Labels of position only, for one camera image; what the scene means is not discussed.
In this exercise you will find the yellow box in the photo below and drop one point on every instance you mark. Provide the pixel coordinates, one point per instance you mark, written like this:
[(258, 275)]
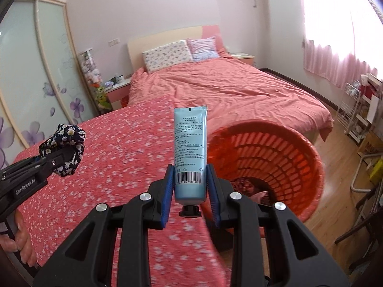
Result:
[(375, 170)]

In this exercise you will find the pink and white nightstand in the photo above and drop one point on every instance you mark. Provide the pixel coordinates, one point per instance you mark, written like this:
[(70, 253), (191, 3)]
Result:
[(244, 56), (118, 94)]

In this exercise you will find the wardrobe with purple flower doors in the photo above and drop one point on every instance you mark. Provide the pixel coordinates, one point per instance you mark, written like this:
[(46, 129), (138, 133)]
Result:
[(30, 65)]

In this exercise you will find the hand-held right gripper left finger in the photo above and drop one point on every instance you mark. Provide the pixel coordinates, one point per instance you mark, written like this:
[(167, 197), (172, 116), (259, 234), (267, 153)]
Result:
[(169, 185)]

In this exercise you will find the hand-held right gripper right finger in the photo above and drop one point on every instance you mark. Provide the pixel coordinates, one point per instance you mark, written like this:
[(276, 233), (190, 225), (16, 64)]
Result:
[(213, 191)]

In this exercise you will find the clear plush toy tube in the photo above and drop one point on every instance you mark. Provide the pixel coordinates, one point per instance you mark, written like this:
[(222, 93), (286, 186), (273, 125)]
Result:
[(89, 68)]

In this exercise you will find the cardboard box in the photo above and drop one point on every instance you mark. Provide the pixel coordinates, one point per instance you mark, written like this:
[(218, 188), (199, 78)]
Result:
[(371, 145)]

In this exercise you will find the white metal tube frame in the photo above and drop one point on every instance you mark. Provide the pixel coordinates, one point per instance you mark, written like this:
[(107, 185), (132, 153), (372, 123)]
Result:
[(356, 182)]

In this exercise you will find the dark floral cloth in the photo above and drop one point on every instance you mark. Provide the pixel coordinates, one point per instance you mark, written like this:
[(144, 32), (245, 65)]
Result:
[(67, 134)]

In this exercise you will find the red floral tablecloth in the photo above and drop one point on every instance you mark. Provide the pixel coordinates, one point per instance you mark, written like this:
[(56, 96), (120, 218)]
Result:
[(119, 155)]

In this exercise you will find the bed with coral duvet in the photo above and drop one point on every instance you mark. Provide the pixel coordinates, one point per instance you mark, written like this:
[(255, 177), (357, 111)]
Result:
[(239, 89)]

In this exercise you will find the small red bin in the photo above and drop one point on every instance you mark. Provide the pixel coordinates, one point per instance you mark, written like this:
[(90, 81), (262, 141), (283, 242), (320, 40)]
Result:
[(125, 101)]

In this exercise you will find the red box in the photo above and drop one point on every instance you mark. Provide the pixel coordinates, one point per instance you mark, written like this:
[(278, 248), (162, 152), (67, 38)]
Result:
[(368, 91)]

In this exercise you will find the orange plastic basket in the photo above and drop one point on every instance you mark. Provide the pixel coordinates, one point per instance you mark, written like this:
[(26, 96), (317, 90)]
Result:
[(299, 161)]

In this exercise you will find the white wall switch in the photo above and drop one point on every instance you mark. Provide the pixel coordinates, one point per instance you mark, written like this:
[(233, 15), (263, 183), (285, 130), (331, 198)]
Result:
[(114, 41)]

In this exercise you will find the yellow green plush toy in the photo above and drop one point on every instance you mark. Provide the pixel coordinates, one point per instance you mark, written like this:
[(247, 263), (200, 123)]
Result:
[(101, 97)]

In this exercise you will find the pink striped pillow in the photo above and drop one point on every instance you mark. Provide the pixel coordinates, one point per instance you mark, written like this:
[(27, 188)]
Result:
[(203, 49)]

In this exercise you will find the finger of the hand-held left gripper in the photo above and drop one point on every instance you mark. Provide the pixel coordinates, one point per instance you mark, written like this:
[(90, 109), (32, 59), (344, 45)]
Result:
[(56, 158)]

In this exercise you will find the light blue cream tube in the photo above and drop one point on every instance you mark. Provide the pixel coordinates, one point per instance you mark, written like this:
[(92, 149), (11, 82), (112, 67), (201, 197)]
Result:
[(190, 143)]

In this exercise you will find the white mug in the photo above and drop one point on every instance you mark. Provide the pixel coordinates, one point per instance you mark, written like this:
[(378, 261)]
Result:
[(119, 78)]

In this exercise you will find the pink curtain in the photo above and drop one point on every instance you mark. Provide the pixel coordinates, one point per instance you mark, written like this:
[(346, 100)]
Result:
[(338, 50)]

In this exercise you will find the beige and pink headboard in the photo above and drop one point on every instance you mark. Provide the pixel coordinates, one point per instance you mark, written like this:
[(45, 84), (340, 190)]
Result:
[(155, 37)]

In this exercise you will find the dark honeycomb paper wrap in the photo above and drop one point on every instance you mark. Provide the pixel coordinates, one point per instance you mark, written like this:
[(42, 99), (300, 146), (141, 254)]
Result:
[(244, 185)]

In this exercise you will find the white floral pillow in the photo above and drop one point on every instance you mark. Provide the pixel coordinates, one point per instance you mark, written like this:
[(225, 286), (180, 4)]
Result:
[(167, 55)]

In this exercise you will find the person's left hand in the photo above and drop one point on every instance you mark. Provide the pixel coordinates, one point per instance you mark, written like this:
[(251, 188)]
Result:
[(21, 239)]

